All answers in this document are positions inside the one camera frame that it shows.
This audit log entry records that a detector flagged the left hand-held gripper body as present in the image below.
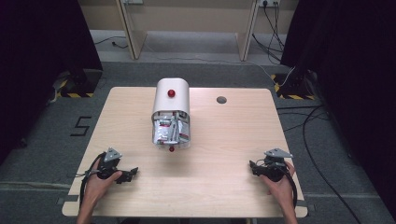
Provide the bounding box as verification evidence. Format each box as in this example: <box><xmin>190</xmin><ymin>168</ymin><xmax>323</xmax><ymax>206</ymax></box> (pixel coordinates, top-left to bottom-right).
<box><xmin>96</xmin><ymin>147</ymin><xmax>126</xmax><ymax>181</ymax></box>

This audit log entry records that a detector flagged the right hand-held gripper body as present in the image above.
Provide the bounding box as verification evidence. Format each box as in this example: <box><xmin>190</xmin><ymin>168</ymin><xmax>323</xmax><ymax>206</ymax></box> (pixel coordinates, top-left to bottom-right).
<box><xmin>259</xmin><ymin>147</ymin><xmax>294</xmax><ymax>183</ymax></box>

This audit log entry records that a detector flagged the person's right hand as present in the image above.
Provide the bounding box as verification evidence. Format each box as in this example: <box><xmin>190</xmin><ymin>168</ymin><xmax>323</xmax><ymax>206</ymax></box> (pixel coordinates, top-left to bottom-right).
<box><xmin>260</xmin><ymin>161</ymin><xmax>297</xmax><ymax>209</ymax></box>

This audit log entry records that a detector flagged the person's left hand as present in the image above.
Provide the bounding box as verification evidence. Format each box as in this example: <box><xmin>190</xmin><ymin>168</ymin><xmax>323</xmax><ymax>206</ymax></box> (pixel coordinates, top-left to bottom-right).
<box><xmin>83</xmin><ymin>158</ymin><xmax>123</xmax><ymax>204</ymax></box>

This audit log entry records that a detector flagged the light wooden table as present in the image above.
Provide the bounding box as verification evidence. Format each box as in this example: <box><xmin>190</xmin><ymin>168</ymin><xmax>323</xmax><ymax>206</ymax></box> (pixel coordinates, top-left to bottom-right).
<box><xmin>61</xmin><ymin>86</ymin><xmax>308</xmax><ymax>218</ymax></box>

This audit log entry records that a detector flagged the pile of silver packets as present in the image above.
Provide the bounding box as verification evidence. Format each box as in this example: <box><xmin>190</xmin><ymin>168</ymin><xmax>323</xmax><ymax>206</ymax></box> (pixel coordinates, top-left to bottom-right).
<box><xmin>153</xmin><ymin>112</ymin><xmax>190</xmax><ymax>146</ymax></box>

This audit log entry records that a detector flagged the white drawer with red knob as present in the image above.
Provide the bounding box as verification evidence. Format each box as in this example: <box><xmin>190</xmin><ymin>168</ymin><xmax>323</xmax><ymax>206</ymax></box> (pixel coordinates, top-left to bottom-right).
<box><xmin>150</xmin><ymin>110</ymin><xmax>191</xmax><ymax>153</ymax></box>

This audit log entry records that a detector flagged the stand base with striped tape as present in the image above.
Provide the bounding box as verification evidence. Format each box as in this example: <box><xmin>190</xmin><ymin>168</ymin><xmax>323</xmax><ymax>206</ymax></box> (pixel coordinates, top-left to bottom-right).
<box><xmin>50</xmin><ymin>68</ymin><xmax>104</xmax><ymax>99</ymax></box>
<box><xmin>270</xmin><ymin>70</ymin><xmax>318</xmax><ymax>101</ymax></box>

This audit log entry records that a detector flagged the black curtain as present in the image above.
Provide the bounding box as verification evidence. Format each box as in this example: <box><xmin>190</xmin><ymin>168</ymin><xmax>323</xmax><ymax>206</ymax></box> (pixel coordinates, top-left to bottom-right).
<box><xmin>0</xmin><ymin>0</ymin><xmax>104</xmax><ymax>164</ymax></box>
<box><xmin>279</xmin><ymin>0</ymin><xmax>396</xmax><ymax>214</ymax></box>

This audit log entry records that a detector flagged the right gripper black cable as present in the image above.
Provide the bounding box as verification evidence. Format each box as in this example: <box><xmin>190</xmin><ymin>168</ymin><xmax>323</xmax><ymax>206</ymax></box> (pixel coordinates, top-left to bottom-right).
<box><xmin>279</xmin><ymin>166</ymin><xmax>298</xmax><ymax>209</ymax></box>

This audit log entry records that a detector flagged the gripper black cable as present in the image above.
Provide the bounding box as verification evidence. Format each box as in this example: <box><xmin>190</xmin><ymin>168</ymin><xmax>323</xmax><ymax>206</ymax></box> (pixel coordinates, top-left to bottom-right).
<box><xmin>75</xmin><ymin>151</ymin><xmax>107</xmax><ymax>209</ymax></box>
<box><xmin>279</xmin><ymin>166</ymin><xmax>298</xmax><ymax>209</ymax></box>

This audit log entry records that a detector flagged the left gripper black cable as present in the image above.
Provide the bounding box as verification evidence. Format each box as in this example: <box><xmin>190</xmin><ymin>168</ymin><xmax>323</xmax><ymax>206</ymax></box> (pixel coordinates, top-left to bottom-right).
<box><xmin>75</xmin><ymin>151</ymin><xmax>107</xmax><ymax>209</ymax></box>

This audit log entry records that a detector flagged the long black floor cable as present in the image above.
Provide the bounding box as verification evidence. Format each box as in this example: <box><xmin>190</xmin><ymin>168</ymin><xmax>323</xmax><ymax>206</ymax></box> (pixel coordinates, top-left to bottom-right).
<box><xmin>276</xmin><ymin>105</ymin><xmax>363</xmax><ymax>224</ymax></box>

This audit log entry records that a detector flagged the thin white floor cable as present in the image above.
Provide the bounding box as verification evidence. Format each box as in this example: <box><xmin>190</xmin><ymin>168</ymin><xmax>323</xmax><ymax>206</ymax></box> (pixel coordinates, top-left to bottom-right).
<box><xmin>145</xmin><ymin>43</ymin><xmax>297</xmax><ymax>88</ymax></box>

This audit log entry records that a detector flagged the black floor cable with plug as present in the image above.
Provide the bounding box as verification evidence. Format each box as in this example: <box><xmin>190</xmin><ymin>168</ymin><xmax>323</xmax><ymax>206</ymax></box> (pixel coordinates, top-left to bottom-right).
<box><xmin>93</xmin><ymin>35</ymin><xmax>129</xmax><ymax>50</ymax></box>

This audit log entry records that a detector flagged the bundle of black plug cables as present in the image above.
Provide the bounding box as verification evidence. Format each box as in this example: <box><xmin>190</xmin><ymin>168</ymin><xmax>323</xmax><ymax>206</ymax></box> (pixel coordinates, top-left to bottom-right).
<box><xmin>251</xmin><ymin>2</ymin><xmax>287</xmax><ymax>65</ymax></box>

